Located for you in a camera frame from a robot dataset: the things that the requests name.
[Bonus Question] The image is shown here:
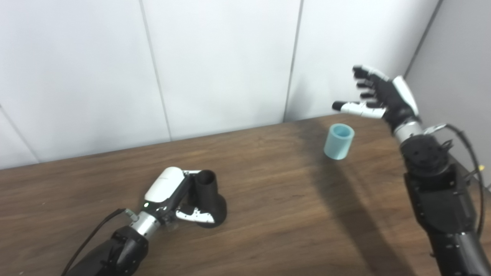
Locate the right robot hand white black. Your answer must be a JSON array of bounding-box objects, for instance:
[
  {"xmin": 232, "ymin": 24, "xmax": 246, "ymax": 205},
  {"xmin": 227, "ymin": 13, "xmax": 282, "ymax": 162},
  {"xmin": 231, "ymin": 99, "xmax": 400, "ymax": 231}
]
[{"xmin": 332, "ymin": 65, "xmax": 420, "ymax": 133}]

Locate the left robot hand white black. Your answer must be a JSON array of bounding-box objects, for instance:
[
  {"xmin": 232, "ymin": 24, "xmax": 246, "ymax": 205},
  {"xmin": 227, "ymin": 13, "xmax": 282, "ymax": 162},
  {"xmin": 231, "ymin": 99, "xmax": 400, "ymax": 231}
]
[{"xmin": 143, "ymin": 167, "xmax": 215, "ymax": 224}]

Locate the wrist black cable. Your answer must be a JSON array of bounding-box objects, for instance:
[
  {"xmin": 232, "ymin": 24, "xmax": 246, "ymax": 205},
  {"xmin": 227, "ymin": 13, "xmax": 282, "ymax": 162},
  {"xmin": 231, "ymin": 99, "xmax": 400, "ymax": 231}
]
[
  {"xmin": 424, "ymin": 123, "xmax": 486, "ymax": 238},
  {"xmin": 61, "ymin": 208, "xmax": 139, "ymax": 276}
]

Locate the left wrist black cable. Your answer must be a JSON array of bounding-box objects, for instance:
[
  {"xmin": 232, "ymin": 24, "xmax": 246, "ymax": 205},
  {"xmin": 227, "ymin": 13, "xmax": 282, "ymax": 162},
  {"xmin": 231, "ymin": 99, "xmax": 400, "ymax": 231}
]
[{"xmin": 61, "ymin": 208, "xmax": 139, "ymax": 276}]

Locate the light-blue hose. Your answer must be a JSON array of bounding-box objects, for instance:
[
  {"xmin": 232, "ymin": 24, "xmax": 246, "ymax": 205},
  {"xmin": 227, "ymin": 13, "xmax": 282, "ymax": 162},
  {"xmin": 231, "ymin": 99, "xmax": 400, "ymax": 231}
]
[{"xmin": 323, "ymin": 123, "xmax": 355, "ymax": 160}]

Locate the black nozzle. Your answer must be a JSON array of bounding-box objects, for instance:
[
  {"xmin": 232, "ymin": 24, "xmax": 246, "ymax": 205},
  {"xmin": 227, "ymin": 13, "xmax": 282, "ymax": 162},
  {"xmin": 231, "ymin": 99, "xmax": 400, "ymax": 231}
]
[{"xmin": 187, "ymin": 170, "xmax": 227, "ymax": 229}]

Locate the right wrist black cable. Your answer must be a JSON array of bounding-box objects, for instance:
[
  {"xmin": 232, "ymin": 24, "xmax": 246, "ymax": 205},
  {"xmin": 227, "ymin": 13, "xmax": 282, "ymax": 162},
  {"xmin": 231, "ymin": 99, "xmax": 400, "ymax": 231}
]
[{"xmin": 424, "ymin": 123, "xmax": 486, "ymax": 238}]

